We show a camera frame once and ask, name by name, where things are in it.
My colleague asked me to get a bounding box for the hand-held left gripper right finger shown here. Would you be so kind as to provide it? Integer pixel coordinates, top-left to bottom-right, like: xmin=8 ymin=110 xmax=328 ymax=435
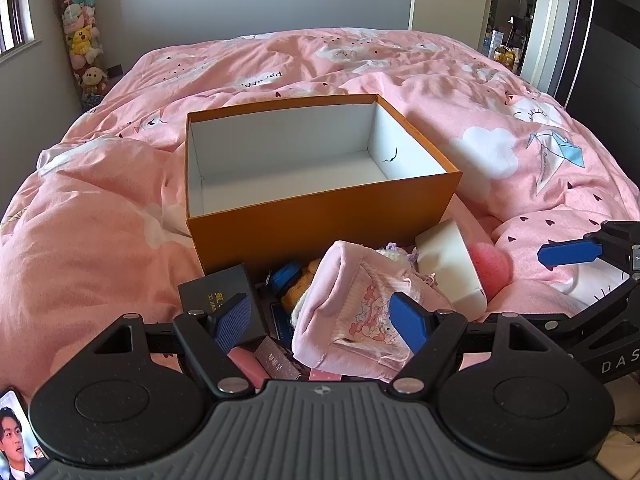
xmin=389 ymin=291 xmax=566 ymax=400

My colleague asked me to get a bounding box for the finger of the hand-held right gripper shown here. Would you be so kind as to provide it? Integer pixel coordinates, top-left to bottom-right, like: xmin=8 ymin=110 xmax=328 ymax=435
xmin=537 ymin=220 xmax=640 ymax=281
xmin=520 ymin=280 xmax=640 ymax=336

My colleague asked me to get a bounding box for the pink printed blanket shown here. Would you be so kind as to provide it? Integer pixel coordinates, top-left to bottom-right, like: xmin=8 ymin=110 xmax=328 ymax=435
xmin=0 ymin=27 xmax=640 ymax=411

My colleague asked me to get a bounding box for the pink round puff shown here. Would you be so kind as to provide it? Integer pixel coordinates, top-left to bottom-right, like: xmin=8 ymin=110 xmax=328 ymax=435
xmin=462 ymin=241 xmax=516 ymax=301

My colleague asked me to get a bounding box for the pink card album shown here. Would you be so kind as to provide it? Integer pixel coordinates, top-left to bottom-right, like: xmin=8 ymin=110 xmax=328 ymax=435
xmin=227 ymin=347 xmax=266 ymax=391

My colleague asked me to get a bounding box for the dark blue card case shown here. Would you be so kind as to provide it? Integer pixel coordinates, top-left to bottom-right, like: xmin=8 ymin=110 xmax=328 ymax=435
xmin=270 ymin=302 xmax=296 ymax=346

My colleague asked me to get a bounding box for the pink printed pouch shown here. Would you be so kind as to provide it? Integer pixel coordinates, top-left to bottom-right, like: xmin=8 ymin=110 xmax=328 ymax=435
xmin=291 ymin=240 xmax=456 ymax=378

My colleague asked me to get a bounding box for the black gift box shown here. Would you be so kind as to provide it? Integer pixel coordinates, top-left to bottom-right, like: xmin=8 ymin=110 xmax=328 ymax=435
xmin=177 ymin=263 xmax=271 ymax=348

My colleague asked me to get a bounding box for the purple crochet item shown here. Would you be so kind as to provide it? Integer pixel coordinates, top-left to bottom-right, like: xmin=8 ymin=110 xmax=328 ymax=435
xmin=375 ymin=242 xmax=438 ymax=288

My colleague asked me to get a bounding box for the dark wardrobe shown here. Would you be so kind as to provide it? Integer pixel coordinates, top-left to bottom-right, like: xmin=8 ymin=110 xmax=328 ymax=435
xmin=552 ymin=0 xmax=640 ymax=131

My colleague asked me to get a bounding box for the smartphone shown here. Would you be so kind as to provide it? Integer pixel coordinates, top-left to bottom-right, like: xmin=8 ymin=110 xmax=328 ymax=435
xmin=0 ymin=386 xmax=51 ymax=478

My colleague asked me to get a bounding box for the orange cardboard box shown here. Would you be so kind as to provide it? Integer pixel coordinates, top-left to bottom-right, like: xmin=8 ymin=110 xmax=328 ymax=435
xmin=184 ymin=93 xmax=463 ymax=276

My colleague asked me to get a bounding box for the brown slim box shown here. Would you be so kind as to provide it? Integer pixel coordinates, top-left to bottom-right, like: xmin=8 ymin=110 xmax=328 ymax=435
xmin=254 ymin=336 xmax=301 ymax=381

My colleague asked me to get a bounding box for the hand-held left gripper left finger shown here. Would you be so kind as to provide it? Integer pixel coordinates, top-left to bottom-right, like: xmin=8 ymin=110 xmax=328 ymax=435
xmin=75 ymin=294 xmax=256 ymax=401

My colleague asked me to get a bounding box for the window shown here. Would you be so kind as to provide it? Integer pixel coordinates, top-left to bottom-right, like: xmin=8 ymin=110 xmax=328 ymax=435
xmin=0 ymin=0 xmax=38 ymax=61

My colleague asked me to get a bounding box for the column of plush toys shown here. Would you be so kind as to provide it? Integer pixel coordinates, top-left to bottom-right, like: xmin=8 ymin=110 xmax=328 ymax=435
xmin=50 ymin=0 xmax=108 ymax=111

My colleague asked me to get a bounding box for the cream case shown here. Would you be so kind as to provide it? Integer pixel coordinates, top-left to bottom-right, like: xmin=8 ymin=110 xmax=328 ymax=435
xmin=415 ymin=219 xmax=488 ymax=311

